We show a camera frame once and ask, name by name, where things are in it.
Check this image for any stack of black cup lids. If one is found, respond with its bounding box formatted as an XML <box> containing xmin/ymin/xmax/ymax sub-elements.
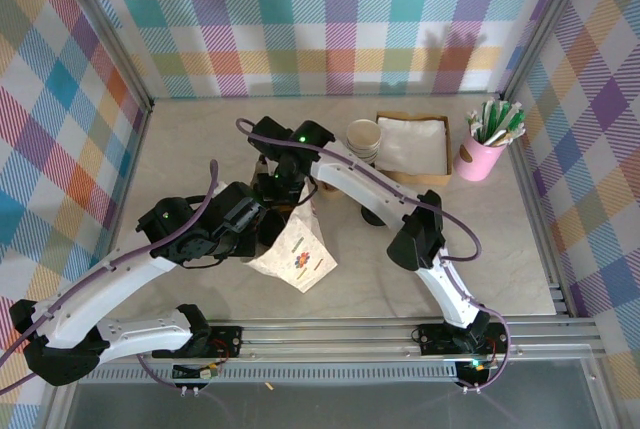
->
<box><xmin>359</xmin><ymin>203</ymin><xmax>399</xmax><ymax>228</ymax></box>

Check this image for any white printed paper bag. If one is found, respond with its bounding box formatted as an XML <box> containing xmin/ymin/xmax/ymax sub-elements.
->
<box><xmin>241</xmin><ymin>156</ymin><xmax>338</xmax><ymax>296</ymax></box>

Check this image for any right small circuit board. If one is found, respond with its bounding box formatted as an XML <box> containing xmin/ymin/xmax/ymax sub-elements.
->
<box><xmin>457</xmin><ymin>357</ymin><xmax>497</xmax><ymax>384</ymax></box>

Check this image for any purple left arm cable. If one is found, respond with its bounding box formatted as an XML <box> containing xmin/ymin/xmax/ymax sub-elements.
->
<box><xmin>0</xmin><ymin>158</ymin><xmax>224</xmax><ymax>398</ymax></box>

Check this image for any small circuit board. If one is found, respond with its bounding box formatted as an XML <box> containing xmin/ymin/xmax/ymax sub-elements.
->
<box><xmin>457</xmin><ymin>357</ymin><xmax>497</xmax><ymax>384</ymax></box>
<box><xmin>171</xmin><ymin>361</ymin><xmax>222</xmax><ymax>381</ymax></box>

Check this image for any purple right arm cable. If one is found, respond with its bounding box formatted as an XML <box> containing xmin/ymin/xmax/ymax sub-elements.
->
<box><xmin>235</xmin><ymin>117</ymin><xmax>511</xmax><ymax>395</ymax></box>

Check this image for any aluminium front rail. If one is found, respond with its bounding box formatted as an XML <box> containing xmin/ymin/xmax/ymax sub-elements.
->
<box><xmin>52</xmin><ymin>317</ymin><xmax>609</xmax><ymax>366</ymax></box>

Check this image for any aluminium right side rail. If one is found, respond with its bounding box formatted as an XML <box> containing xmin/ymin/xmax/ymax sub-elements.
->
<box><xmin>499</xmin><ymin>91</ymin><xmax>576</xmax><ymax>320</ymax></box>

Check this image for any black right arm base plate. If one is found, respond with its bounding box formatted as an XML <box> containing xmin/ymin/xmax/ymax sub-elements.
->
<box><xmin>417</xmin><ymin>321</ymin><xmax>511</xmax><ymax>356</ymax></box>

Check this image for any grey slotted cable duct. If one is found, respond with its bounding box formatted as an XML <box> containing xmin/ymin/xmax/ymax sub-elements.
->
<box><xmin>74</xmin><ymin>366</ymin><xmax>464</xmax><ymax>384</ymax></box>

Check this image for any brown cardboard napkin tray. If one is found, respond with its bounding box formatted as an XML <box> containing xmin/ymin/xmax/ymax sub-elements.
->
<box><xmin>373</xmin><ymin>110</ymin><xmax>455</xmax><ymax>186</ymax></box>

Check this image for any aluminium rail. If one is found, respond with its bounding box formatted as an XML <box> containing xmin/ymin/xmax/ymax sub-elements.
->
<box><xmin>52</xmin><ymin>317</ymin><xmax>609</xmax><ymax>366</ymax></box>
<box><xmin>92</xmin><ymin>103</ymin><xmax>155</xmax><ymax>323</ymax></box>
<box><xmin>499</xmin><ymin>91</ymin><xmax>576</xmax><ymax>320</ymax></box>

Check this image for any left small circuit board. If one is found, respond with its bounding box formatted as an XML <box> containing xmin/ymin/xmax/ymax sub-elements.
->
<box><xmin>171</xmin><ymin>361</ymin><xmax>222</xmax><ymax>381</ymax></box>

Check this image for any pink straw holder cup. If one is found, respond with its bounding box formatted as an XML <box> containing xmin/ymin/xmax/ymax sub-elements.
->
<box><xmin>454</xmin><ymin>124</ymin><xmax>507</xmax><ymax>183</ymax></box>

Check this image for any aluminium left corner post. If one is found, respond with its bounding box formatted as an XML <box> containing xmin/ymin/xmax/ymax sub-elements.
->
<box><xmin>59</xmin><ymin>0</ymin><xmax>155</xmax><ymax>113</ymax></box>

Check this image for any aluminium left side rail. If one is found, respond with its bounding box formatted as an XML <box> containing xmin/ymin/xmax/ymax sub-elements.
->
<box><xmin>92</xmin><ymin>103</ymin><xmax>155</xmax><ymax>323</ymax></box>

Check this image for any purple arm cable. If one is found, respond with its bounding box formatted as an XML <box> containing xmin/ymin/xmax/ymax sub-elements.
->
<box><xmin>0</xmin><ymin>158</ymin><xmax>224</xmax><ymax>398</ymax></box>
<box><xmin>235</xmin><ymin>117</ymin><xmax>511</xmax><ymax>395</ymax></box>

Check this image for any stack of paper coffee cups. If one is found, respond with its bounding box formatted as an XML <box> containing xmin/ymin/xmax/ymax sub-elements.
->
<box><xmin>344</xmin><ymin>118</ymin><xmax>385</xmax><ymax>166</ymax></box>

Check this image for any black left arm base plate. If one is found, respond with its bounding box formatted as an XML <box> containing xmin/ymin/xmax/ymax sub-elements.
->
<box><xmin>151</xmin><ymin>324</ymin><xmax>245</xmax><ymax>361</ymax></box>

